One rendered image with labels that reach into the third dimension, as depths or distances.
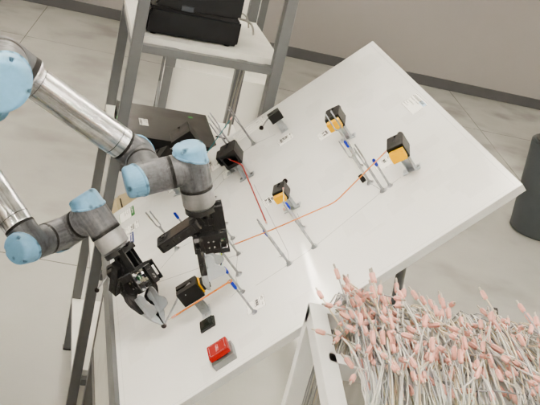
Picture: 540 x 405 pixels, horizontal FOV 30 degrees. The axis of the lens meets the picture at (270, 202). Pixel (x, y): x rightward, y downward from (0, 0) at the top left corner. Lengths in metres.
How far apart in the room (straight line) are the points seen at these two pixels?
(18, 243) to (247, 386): 0.74
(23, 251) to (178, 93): 3.31
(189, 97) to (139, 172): 3.35
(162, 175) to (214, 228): 0.19
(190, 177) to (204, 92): 3.32
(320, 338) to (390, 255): 0.60
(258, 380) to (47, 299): 2.00
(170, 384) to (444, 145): 0.85
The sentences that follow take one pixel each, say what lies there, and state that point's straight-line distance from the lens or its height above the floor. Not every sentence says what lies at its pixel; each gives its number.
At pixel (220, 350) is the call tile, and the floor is 1.10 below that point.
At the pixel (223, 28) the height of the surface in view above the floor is 1.52.
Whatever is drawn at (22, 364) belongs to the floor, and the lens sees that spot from 4.10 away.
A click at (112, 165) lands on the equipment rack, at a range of 3.28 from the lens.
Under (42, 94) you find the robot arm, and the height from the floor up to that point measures 1.52.
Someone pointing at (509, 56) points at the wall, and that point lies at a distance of 10.38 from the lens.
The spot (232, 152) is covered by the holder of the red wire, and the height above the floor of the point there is 1.29.
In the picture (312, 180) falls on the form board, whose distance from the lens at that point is 2.65.
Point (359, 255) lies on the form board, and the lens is 2.25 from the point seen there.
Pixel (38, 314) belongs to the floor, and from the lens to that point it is 4.44.
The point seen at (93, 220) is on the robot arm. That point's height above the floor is 1.23.
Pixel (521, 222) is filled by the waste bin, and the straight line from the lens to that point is 6.82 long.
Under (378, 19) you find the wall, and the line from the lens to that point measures 10.00.
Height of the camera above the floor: 2.20
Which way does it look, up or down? 21 degrees down
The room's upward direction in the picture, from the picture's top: 14 degrees clockwise
